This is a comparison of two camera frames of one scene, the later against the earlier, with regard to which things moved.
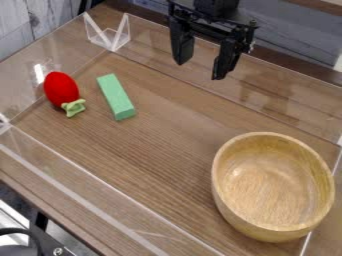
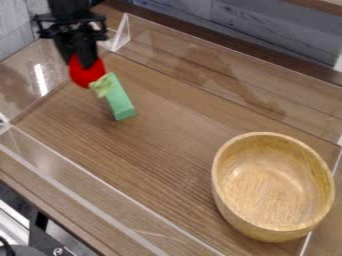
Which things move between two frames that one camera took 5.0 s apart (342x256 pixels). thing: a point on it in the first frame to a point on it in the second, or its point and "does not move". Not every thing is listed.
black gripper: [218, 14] to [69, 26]
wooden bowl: [272, 185] does not move
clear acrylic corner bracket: [108, 38] does not move
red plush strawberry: [61, 91] to [84, 75]
